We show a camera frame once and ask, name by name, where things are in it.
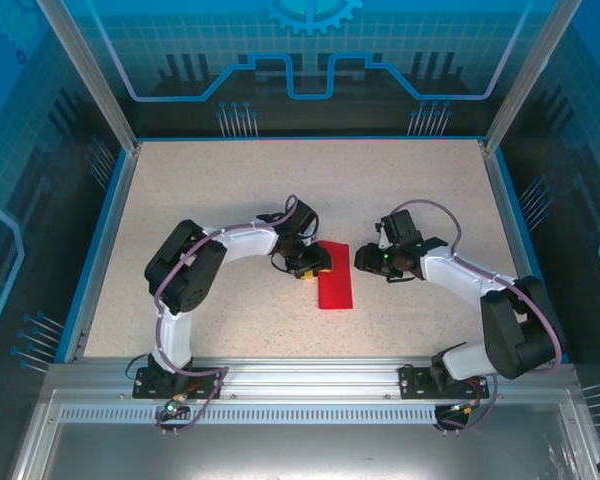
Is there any red paper sheet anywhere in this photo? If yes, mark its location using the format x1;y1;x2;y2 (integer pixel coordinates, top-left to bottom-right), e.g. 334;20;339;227
315;239;355;311

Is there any grey metal sheet tray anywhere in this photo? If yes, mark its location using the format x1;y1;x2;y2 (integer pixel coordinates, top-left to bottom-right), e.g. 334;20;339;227
9;389;600;480

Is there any aluminium mounting beam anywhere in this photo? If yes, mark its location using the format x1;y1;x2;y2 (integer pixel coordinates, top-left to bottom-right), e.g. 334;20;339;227
44;355;577;401

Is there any aluminium table side rail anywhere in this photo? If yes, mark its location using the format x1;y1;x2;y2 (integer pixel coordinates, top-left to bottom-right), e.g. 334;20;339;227
63;144;142;364
478;141;556;362

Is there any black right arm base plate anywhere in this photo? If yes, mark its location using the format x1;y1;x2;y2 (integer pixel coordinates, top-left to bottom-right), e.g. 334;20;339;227
398;364;491;400

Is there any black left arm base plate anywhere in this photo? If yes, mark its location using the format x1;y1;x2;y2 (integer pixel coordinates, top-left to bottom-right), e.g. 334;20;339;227
131;365;225;400

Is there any slotted aluminium cable duct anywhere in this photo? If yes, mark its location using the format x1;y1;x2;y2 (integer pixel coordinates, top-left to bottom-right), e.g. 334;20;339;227
58;405;444;425

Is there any aluminium frame post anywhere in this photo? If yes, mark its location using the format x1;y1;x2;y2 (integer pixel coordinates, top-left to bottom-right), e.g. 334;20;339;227
34;0;142;154
482;0;584;156

